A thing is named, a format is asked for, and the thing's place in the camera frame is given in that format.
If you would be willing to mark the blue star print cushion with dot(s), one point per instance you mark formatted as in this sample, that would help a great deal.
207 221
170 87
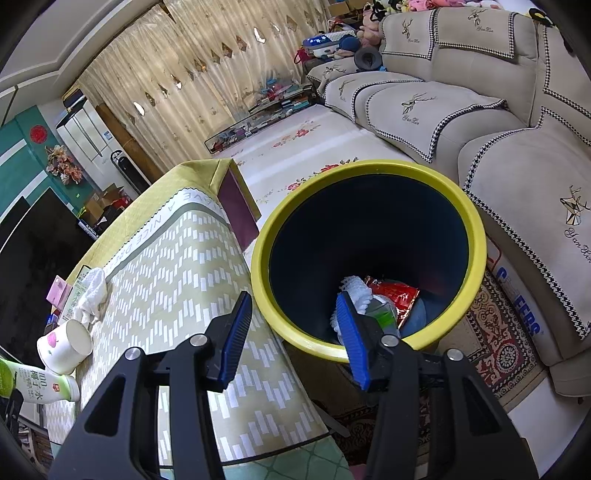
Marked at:
323 41

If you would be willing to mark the large black television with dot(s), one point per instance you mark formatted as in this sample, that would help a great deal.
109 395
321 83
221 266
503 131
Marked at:
37 258

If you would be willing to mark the red snack packet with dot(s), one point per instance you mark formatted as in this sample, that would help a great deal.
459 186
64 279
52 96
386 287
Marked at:
399 295

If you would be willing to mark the patterned red rug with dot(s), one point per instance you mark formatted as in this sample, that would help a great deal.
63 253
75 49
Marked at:
498 346

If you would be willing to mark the beige sofa with covers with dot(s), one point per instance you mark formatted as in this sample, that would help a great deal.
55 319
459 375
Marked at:
461 115

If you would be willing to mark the white and green drink bottle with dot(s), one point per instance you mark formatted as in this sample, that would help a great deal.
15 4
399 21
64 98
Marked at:
46 385

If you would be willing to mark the white tissue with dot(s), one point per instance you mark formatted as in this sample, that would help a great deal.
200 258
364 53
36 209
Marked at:
94 288

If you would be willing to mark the pink box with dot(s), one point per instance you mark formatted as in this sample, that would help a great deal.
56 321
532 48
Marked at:
59 290

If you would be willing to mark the white foam net sleeve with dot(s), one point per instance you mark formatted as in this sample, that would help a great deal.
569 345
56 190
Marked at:
358 286

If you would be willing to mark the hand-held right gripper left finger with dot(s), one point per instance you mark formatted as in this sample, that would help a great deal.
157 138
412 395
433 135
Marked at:
235 341

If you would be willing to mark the floral floor mat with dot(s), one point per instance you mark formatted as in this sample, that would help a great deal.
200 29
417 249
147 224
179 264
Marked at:
300 152

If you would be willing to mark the stack of cardboard boxes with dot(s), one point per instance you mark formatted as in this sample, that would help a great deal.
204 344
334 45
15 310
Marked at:
346 5

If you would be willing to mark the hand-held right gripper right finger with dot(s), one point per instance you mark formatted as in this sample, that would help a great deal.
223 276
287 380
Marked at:
348 332

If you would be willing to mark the red round wall ornament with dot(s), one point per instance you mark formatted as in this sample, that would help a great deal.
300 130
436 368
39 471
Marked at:
39 135

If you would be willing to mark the black and yellow plush toy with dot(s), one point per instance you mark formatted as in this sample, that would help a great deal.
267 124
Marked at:
538 14

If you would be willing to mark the low glass shelf with books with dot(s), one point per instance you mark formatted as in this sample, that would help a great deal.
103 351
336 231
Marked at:
258 122

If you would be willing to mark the white paper cup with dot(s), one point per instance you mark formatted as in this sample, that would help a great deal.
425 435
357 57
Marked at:
69 341

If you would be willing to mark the grey neck pillow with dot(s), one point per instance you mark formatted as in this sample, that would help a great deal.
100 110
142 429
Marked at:
368 58

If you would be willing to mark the black tower fan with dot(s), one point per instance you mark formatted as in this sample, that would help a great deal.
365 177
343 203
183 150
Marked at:
129 177

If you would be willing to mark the green and white box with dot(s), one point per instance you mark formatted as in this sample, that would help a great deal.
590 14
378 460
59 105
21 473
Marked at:
76 302

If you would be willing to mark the hanging flower decoration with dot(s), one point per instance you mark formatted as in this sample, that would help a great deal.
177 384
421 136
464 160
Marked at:
62 164

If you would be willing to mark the zigzag patterned tablecloth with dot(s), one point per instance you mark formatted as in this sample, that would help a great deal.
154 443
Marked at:
184 277

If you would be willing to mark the beige curtain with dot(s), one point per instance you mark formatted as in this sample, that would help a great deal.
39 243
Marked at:
184 83

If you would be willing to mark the white box with blue print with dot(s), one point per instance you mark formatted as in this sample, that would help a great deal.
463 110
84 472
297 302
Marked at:
517 300

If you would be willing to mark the open cardboard boxes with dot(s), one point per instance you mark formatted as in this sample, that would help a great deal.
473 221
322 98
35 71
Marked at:
108 203

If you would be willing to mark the yellow rimmed dark trash bin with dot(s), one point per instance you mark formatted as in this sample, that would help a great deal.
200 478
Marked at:
369 221

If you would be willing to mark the pile of plush toys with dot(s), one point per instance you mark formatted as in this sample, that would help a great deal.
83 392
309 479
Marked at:
371 27

